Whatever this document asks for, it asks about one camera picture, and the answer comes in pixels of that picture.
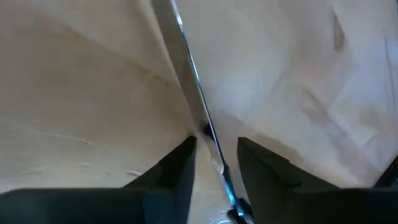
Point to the silver table knife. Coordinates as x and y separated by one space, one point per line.
232 194

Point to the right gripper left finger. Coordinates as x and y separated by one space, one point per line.
93 207

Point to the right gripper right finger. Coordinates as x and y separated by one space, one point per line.
311 205

